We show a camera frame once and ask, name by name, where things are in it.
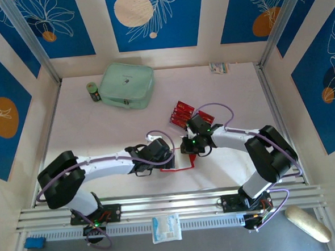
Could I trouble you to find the red card holder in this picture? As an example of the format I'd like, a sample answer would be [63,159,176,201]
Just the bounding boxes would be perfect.
[158,146,199,172]

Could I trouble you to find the white blue wipes packet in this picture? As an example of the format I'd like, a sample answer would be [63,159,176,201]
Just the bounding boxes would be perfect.
[150,212,183,245]

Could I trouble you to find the small printed packets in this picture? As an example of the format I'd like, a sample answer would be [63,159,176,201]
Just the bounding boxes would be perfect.
[208,61,231,76]

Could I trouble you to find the mint green zip pouch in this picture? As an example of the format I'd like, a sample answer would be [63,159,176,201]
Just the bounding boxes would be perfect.
[97,60,158,112]

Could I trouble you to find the black base connector block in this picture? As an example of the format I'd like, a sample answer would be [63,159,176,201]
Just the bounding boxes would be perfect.
[242,213,262,232]
[82,223,107,245]

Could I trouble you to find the black bottle green lid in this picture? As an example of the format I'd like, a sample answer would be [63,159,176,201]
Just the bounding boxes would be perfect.
[85,81,102,103]

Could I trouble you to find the blue sponge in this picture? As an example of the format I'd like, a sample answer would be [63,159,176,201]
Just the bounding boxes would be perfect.
[23,236,47,250]

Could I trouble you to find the beige bread roll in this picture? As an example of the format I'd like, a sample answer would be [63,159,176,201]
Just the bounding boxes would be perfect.
[284,203,333,245]

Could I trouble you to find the aluminium mounting rail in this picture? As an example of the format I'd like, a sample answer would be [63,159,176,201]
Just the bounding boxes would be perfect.
[14,181,327,234]

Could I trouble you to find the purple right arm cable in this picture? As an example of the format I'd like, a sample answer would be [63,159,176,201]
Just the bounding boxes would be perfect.
[194,97,307,237]

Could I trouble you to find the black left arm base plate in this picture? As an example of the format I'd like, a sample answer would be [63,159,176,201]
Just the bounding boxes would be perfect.
[69,203,123,227]

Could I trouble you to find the slotted grey cable duct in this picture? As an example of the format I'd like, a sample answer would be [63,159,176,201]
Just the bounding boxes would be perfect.
[28,214,246,243]

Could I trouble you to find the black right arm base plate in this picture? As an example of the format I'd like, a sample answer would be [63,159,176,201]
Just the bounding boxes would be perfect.
[220,191,273,214]

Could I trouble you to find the aluminium table side rail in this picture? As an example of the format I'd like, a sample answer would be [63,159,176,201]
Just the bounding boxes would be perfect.
[254,62,307,187]
[24,80,69,208]

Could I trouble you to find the aluminium frame post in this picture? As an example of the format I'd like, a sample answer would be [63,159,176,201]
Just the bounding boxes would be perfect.
[255,0,308,69]
[0,0,62,88]

